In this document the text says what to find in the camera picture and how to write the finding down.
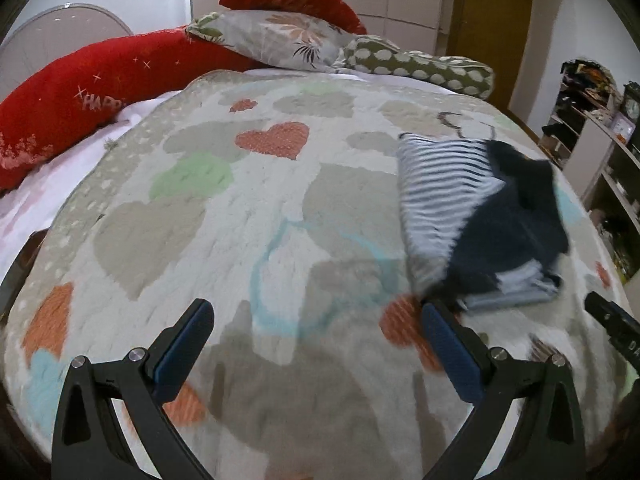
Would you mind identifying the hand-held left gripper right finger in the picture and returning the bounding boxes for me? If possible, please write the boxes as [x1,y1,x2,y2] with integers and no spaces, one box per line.
[421,301,587,480]

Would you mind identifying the dark table clock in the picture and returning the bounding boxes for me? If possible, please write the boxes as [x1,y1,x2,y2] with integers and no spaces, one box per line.
[622,82,640,124]

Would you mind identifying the striped navy pants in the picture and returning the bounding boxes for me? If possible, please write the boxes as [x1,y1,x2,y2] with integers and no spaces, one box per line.
[397,132,571,314]

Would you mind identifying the floral grey pillow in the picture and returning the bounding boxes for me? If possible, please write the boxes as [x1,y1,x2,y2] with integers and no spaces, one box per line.
[185,10,359,72]

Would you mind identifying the heart-patterned quilt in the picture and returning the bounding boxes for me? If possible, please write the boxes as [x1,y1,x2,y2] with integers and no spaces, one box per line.
[0,70,632,480]

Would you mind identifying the white bedsheet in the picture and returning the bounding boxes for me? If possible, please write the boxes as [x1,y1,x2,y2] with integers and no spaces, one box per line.
[0,91,182,282]

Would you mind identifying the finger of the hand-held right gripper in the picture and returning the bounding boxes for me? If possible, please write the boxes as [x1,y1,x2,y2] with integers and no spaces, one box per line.
[584,291,640,374]

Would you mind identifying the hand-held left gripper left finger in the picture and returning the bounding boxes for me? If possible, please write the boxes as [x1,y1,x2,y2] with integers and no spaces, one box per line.
[50,298,216,480]

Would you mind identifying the dark wooden bed frame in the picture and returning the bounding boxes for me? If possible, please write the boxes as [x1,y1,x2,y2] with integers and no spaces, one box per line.
[0,231,47,322]

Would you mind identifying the cluttered shelf unit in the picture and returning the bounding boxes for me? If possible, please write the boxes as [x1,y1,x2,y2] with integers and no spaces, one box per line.
[540,59,640,287]

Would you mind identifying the long red bolster pillow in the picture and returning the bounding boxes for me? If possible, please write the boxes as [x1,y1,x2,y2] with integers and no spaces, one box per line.
[0,25,262,192]

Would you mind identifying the brown wooden door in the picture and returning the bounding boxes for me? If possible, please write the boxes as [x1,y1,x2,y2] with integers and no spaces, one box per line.
[444,0,537,117]

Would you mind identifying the green cloud-print bolster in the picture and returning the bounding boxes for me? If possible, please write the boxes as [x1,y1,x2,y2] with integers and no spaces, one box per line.
[342,35,496,101]

